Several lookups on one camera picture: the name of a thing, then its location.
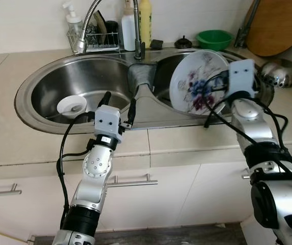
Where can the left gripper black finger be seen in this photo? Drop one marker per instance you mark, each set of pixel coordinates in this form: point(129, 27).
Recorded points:
point(132, 110)
point(105, 99)

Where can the white plate flower print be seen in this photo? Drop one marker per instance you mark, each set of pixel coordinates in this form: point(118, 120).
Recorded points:
point(191, 81)

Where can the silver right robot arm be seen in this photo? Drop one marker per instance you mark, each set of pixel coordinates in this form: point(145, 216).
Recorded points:
point(258, 122)

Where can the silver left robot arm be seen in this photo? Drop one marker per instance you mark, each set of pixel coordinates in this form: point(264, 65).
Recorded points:
point(97, 168)

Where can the dark grey kitchen tool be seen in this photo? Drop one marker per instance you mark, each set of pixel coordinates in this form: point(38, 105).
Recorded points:
point(247, 25)

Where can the stainless steel double sink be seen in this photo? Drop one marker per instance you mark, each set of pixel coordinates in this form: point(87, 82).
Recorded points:
point(100, 81)

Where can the grey mesh dish cloth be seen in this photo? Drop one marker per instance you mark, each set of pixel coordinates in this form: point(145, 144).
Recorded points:
point(143, 79)

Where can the small white bowl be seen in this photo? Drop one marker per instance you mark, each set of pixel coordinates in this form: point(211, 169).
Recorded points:
point(72, 104)

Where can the green plastic bowl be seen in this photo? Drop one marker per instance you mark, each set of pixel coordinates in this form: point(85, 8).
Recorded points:
point(213, 40)

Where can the shiny steel bowl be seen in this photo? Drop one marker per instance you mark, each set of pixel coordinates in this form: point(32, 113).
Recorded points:
point(278, 72)

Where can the steel flexible neck faucet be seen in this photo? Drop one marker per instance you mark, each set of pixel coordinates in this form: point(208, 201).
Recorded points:
point(140, 51)

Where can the black sink strainer plug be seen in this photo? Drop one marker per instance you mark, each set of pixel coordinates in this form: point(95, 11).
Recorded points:
point(183, 44)

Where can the grey mesh scourer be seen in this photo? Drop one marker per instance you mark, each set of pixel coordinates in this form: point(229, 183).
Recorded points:
point(91, 37)

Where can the black cup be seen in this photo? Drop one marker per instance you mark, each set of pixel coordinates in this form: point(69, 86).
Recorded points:
point(112, 29)

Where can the small black block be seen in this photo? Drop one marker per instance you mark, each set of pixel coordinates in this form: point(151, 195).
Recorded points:
point(156, 44)

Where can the white bottle blue label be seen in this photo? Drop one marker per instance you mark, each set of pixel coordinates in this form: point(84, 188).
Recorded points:
point(128, 28)

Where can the clear pump soap bottle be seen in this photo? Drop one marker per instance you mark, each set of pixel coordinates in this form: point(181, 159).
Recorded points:
point(74, 23)

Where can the white cabinet door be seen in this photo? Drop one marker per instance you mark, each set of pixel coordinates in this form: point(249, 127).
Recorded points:
point(156, 204)
point(217, 194)
point(28, 209)

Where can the round wooden cutting board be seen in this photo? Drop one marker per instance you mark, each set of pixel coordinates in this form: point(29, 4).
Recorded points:
point(283, 25)

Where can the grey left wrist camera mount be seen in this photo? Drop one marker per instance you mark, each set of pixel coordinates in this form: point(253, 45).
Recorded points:
point(107, 120)

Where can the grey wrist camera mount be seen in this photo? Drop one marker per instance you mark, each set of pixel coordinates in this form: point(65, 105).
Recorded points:
point(107, 120)
point(241, 76)

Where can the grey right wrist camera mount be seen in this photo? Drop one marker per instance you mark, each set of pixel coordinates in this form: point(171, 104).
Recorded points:
point(241, 76)

